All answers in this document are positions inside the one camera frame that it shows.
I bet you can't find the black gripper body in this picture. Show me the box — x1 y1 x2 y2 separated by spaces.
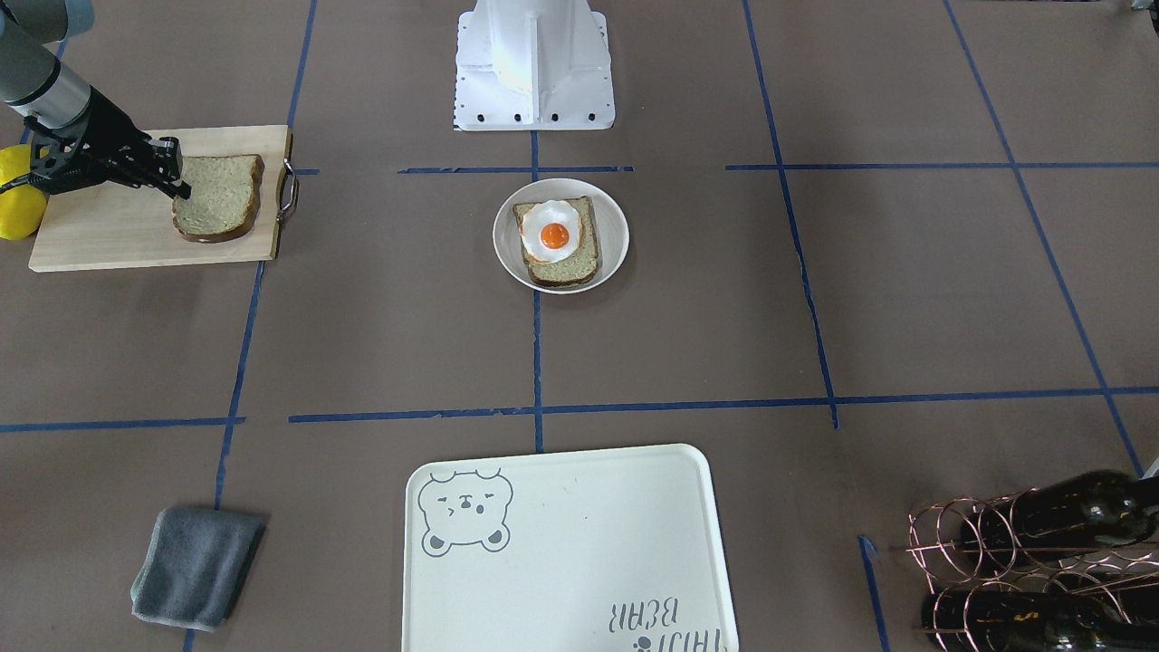
24 91 182 195

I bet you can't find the bread slice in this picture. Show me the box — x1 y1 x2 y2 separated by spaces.
172 154 264 244
511 197 600 288

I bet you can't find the white bowl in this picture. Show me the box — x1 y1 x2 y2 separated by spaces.
493 178 630 294

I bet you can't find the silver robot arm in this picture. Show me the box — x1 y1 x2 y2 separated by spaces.
1 1 191 199

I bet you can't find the white bear tray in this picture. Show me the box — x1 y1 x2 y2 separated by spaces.
401 444 741 651

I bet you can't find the wooden cutting board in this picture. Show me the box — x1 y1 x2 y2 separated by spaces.
28 125 292 273

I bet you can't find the yellow lemon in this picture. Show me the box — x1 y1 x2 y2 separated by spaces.
1 144 48 241

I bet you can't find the grey folded cloth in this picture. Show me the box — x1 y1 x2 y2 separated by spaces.
129 506 265 632

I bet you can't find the fried egg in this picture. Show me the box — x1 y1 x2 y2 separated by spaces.
519 202 582 264

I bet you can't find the bread slice in bowl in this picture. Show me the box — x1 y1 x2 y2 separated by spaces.
511 197 600 288

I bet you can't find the lower dark glass bottle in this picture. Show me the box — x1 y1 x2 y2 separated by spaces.
919 583 1158 651

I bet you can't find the dark glass bottle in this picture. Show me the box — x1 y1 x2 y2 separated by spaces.
919 583 1158 651
960 470 1158 574

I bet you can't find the upper dark glass bottle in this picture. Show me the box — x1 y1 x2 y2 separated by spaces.
960 470 1158 574

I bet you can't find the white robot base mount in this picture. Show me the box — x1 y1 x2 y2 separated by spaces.
453 1 615 132

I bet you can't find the copper wire bottle rack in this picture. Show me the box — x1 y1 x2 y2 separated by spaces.
907 488 1156 651

